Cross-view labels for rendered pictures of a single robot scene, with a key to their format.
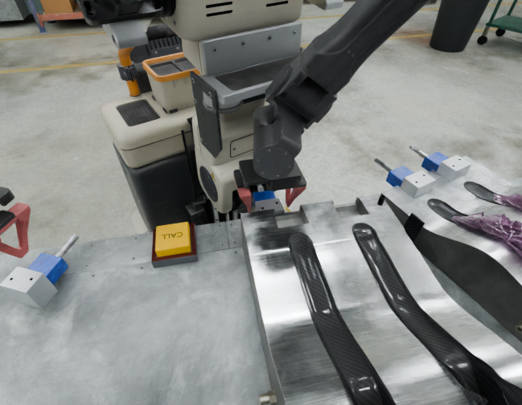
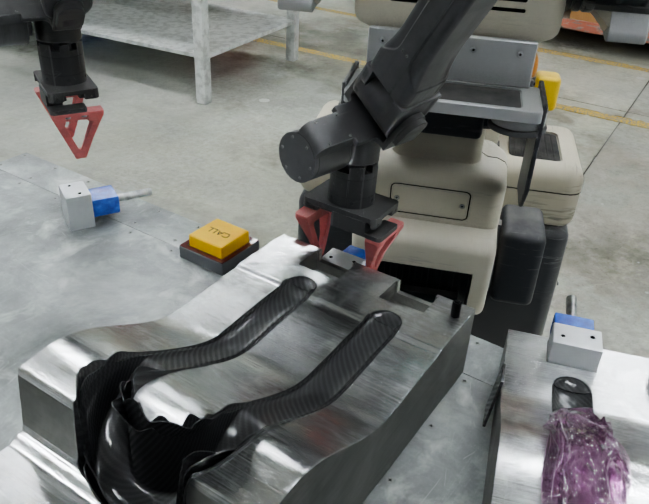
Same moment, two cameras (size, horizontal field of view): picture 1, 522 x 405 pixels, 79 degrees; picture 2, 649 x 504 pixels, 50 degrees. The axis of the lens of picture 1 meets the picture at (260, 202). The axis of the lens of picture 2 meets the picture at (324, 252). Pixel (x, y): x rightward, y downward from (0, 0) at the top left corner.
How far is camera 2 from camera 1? 54 cm
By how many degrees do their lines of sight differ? 36
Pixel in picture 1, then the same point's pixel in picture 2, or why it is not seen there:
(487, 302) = not seen: outside the picture
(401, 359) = (214, 385)
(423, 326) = (295, 411)
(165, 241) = (206, 232)
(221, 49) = not seen: hidden behind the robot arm
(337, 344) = (198, 359)
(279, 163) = (301, 159)
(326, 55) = (385, 49)
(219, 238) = not seen: hidden behind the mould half
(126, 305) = (124, 267)
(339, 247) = (333, 316)
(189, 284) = (190, 287)
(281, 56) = (492, 82)
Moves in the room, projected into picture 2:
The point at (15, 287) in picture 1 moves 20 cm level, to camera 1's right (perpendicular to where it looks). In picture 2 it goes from (65, 192) to (140, 246)
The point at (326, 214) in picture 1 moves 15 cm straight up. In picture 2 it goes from (369, 285) to (381, 163)
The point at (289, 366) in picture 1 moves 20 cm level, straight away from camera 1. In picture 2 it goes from (134, 330) to (315, 278)
